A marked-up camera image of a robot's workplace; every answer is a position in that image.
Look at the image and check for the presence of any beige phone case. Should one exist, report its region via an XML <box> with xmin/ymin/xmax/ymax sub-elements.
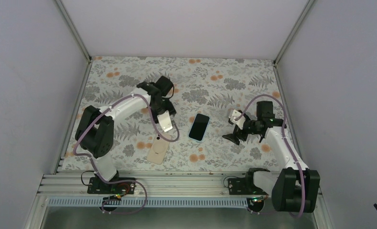
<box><xmin>146</xmin><ymin>135</ymin><xmax>170</xmax><ymax>165</ymax></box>

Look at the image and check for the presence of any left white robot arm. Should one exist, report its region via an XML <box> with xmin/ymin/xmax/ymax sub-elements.
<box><xmin>73</xmin><ymin>76</ymin><xmax>176</xmax><ymax>194</ymax></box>

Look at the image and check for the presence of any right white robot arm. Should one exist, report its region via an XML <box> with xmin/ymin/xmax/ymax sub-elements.
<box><xmin>223</xmin><ymin>101</ymin><xmax>320</xmax><ymax>213</ymax></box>

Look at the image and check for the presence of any black phone light-blue case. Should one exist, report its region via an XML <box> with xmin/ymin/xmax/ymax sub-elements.
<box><xmin>188</xmin><ymin>113</ymin><xmax>210</xmax><ymax>142</ymax></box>

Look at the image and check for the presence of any floral patterned table mat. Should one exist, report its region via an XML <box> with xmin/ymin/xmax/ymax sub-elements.
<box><xmin>76</xmin><ymin>56</ymin><xmax>280</xmax><ymax>172</ymax></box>

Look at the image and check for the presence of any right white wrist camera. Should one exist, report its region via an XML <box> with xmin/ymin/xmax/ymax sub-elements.
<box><xmin>228</xmin><ymin>110</ymin><xmax>246</xmax><ymax>130</ymax></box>

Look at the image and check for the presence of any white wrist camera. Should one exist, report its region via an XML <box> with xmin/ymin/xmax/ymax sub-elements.
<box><xmin>228</xmin><ymin>110</ymin><xmax>246</xmax><ymax>130</ymax></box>
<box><xmin>157</xmin><ymin>111</ymin><xmax>173</xmax><ymax>132</ymax></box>

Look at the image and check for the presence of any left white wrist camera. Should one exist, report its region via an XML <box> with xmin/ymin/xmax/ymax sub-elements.
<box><xmin>157</xmin><ymin>111</ymin><xmax>173</xmax><ymax>132</ymax></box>

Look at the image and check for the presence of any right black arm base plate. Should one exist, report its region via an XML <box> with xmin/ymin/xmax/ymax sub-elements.
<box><xmin>227</xmin><ymin>177</ymin><xmax>257</xmax><ymax>195</ymax></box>

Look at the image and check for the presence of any left aluminium frame post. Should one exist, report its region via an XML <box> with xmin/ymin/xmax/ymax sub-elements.
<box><xmin>54</xmin><ymin>0</ymin><xmax>92</xmax><ymax>62</ymax></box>

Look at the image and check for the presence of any aluminium frame post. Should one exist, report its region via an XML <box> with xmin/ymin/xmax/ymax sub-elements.
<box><xmin>274</xmin><ymin>0</ymin><xmax>316</xmax><ymax>67</ymax></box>
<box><xmin>54</xmin><ymin>0</ymin><xmax>92</xmax><ymax>62</ymax></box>

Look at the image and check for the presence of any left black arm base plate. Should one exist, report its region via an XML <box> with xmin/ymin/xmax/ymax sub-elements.
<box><xmin>87</xmin><ymin>177</ymin><xmax>136</xmax><ymax>196</ymax></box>

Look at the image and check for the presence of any light-blue slotted cable duct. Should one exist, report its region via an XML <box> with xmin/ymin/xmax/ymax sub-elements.
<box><xmin>47</xmin><ymin>197</ymin><xmax>248</xmax><ymax>208</ymax></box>

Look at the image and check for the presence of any aluminium front rail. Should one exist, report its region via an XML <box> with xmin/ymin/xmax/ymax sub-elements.
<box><xmin>38</xmin><ymin>172</ymin><xmax>322</xmax><ymax>197</ymax></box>

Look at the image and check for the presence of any right aluminium frame post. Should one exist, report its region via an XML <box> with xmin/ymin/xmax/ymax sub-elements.
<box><xmin>274</xmin><ymin>0</ymin><xmax>316</xmax><ymax>67</ymax></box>

